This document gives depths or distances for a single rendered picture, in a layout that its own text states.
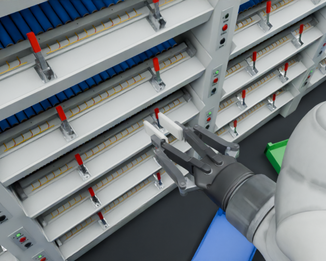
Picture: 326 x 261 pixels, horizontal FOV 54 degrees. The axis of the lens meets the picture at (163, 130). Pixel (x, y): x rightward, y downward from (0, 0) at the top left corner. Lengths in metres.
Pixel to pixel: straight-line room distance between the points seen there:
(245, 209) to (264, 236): 0.04
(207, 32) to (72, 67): 0.39
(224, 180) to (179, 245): 0.95
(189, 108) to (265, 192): 0.65
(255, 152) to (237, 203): 1.23
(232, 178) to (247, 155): 1.19
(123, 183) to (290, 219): 0.88
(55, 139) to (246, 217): 0.49
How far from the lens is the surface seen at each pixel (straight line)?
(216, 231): 1.45
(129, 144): 0.98
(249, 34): 1.08
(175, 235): 1.43
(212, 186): 0.49
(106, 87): 0.82
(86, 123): 0.80
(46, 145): 0.79
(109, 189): 1.12
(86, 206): 1.11
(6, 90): 0.65
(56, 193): 0.94
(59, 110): 0.73
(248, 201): 0.46
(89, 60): 0.67
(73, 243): 1.27
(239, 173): 0.49
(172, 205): 1.48
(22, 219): 0.93
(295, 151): 0.29
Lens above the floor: 1.34
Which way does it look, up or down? 52 degrees down
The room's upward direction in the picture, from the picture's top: straight up
